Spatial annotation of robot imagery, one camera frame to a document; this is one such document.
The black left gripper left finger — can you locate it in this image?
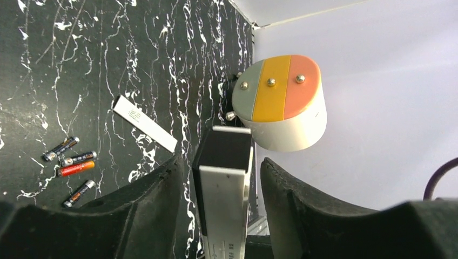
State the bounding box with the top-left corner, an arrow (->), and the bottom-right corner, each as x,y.
1,155 -> 184,258

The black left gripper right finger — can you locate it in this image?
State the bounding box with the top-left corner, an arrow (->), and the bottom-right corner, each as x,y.
260,158 -> 457,258

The long white remote control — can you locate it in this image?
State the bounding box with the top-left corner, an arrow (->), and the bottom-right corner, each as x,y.
192,126 -> 254,258

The black AAA battery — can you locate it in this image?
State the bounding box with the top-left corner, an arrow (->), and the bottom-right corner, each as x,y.
59,151 -> 97,167
42,137 -> 80,162
63,180 -> 96,208

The white remote battery cover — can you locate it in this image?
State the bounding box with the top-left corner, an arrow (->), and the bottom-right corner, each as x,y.
113,96 -> 178,153

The red AAA battery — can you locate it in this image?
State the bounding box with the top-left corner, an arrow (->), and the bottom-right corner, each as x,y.
57,161 -> 95,177

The white round stool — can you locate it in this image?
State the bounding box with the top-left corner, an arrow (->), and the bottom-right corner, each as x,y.
225,54 -> 327,152

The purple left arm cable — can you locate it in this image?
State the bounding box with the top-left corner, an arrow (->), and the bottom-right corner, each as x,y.
423,157 -> 458,201

